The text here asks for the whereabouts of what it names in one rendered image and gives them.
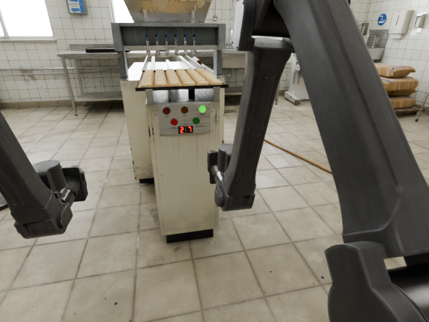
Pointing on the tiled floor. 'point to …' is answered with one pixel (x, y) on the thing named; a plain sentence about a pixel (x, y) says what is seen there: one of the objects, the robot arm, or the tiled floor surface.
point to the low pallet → (406, 111)
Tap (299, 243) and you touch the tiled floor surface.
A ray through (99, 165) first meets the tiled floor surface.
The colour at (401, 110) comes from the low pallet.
